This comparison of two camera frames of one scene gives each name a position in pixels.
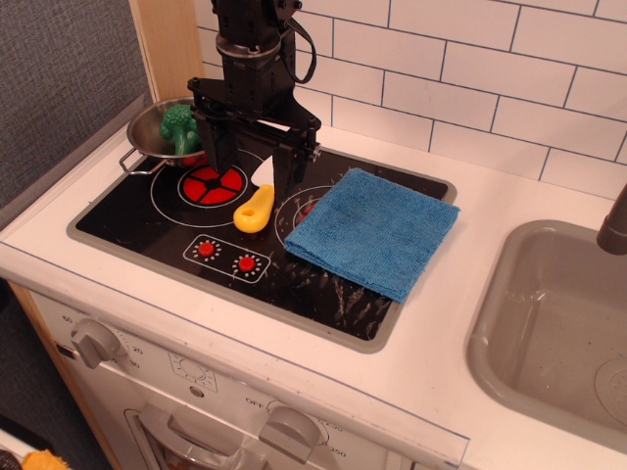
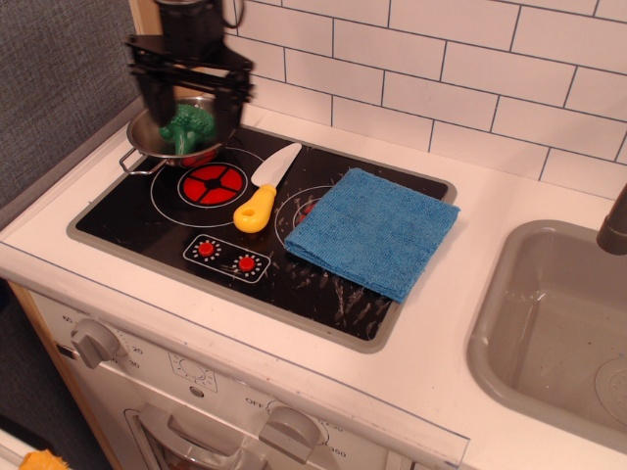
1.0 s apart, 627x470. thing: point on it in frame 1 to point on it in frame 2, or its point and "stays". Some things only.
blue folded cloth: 377,232 stays
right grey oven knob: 290,434 stays
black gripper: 257,91 to 192,54
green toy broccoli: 179,125 stays
